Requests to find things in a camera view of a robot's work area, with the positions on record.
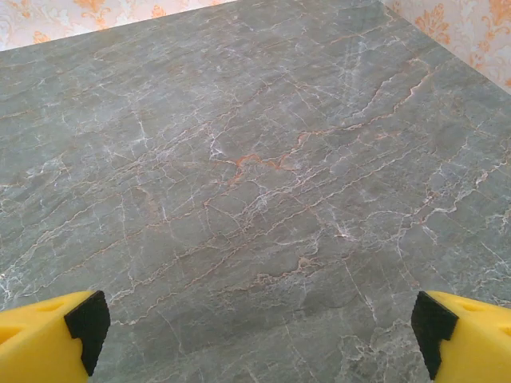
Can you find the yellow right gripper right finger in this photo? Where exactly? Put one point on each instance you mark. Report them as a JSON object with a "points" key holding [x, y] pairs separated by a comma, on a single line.
{"points": [[475, 343]]}

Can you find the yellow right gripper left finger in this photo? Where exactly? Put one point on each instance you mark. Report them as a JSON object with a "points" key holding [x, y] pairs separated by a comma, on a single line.
{"points": [[36, 343]]}

